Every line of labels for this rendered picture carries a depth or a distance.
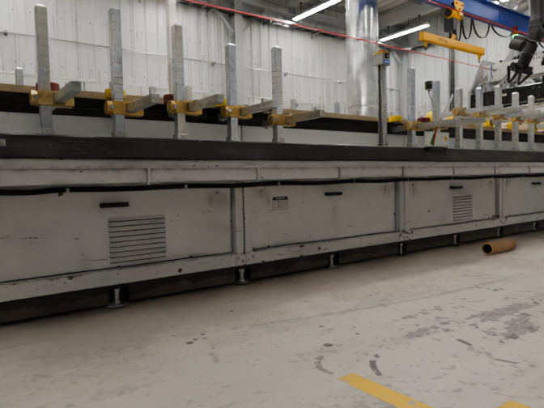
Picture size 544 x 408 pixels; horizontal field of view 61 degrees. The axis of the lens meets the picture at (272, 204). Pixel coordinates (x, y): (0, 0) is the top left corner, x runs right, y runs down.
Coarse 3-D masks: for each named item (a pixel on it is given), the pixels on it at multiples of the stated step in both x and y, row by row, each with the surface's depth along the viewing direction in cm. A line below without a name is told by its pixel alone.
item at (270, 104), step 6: (264, 102) 187; (270, 102) 184; (276, 102) 184; (240, 108) 202; (246, 108) 198; (252, 108) 194; (258, 108) 191; (264, 108) 187; (270, 108) 187; (240, 114) 202; (246, 114) 201; (222, 120) 217
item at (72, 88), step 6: (66, 84) 143; (72, 84) 139; (78, 84) 140; (60, 90) 150; (66, 90) 143; (72, 90) 139; (78, 90) 140; (54, 96) 157; (60, 96) 151; (66, 96) 148; (72, 96) 148; (54, 102) 158; (60, 102) 158; (54, 108) 171
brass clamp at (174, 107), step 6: (168, 102) 185; (174, 102) 185; (180, 102) 185; (186, 102) 187; (168, 108) 186; (174, 108) 184; (180, 108) 185; (186, 108) 187; (186, 114) 191; (192, 114) 191; (198, 114) 192
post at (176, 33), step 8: (176, 24) 185; (176, 32) 185; (176, 40) 185; (176, 48) 185; (176, 56) 185; (176, 64) 185; (176, 72) 185; (176, 80) 185; (184, 80) 187; (176, 88) 185; (184, 88) 187; (176, 96) 185; (184, 96) 187; (176, 120) 186; (184, 120) 187; (176, 128) 187; (184, 128) 188
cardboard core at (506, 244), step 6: (498, 240) 311; (504, 240) 314; (510, 240) 317; (486, 246) 309; (492, 246) 301; (498, 246) 305; (504, 246) 310; (510, 246) 314; (486, 252) 306; (492, 252) 302; (498, 252) 307
